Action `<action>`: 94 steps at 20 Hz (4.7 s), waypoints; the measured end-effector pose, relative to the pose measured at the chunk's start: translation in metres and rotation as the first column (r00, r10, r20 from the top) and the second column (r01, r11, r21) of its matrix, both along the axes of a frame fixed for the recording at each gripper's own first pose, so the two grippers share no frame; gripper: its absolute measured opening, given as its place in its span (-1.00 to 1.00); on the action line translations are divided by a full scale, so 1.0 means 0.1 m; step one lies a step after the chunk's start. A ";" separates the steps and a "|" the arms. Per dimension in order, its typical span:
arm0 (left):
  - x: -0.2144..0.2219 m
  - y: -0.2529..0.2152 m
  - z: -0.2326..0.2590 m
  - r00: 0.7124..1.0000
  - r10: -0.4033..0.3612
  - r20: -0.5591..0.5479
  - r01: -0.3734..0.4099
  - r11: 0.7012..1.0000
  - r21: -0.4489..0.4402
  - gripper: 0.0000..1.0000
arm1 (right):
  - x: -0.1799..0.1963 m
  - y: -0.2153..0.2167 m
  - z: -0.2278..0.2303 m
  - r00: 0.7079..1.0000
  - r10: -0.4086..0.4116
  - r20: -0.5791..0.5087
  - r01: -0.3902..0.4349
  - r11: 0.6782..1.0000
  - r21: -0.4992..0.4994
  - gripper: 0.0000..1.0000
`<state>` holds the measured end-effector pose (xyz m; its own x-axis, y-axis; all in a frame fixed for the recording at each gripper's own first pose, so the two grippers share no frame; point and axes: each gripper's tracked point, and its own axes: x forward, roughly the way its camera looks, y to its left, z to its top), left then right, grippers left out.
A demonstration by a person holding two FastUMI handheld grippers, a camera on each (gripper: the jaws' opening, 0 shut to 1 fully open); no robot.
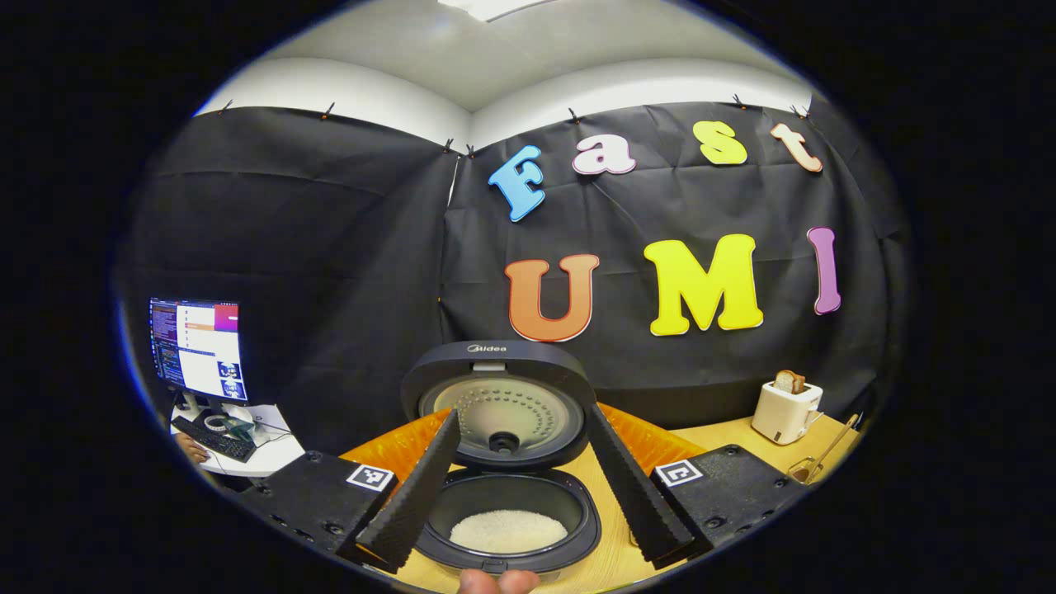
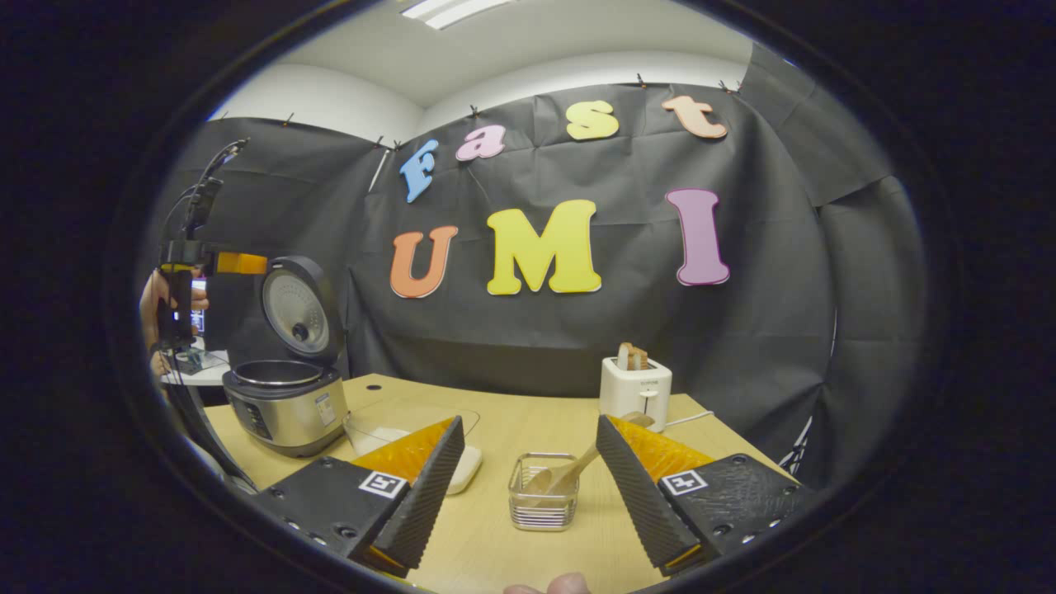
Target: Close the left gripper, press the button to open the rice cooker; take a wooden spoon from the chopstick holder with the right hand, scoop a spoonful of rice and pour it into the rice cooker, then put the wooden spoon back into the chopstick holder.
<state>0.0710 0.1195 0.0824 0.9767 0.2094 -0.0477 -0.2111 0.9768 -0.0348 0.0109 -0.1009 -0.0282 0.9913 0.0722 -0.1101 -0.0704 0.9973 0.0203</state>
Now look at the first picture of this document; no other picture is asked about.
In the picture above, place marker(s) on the white toaster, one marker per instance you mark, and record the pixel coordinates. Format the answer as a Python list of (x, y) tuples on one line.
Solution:
[(784, 417)]

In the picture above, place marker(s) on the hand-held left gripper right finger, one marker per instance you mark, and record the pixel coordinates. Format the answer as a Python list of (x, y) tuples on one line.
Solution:
[(631, 495)]

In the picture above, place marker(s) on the black silver rice cooker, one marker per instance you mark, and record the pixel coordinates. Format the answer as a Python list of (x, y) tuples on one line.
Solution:
[(503, 408)]

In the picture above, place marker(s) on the wooden spoon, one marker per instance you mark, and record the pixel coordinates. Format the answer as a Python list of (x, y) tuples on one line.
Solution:
[(833, 445)]

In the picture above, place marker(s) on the ceiling light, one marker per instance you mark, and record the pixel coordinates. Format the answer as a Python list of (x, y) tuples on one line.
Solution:
[(495, 7)]

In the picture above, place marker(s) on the brown bread slice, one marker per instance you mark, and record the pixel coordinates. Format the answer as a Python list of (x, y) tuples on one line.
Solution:
[(800, 384)]

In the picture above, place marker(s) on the white side table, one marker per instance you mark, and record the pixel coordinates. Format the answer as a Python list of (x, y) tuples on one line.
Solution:
[(276, 454)]

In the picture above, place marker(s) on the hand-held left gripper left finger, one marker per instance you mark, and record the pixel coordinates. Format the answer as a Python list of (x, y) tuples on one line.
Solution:
[(412, 499)]

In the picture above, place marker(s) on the computer monitor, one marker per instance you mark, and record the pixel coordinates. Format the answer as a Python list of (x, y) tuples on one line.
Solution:
[(202, 346)]

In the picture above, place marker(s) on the white rice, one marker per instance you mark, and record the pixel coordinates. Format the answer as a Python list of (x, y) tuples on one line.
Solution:
[(507, 532)]

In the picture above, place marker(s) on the black keyboard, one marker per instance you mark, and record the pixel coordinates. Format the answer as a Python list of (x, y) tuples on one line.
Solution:
[(219, 441)]

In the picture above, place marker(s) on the pale bread slice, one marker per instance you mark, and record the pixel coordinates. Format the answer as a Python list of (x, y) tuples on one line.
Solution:
[(784, 383)]

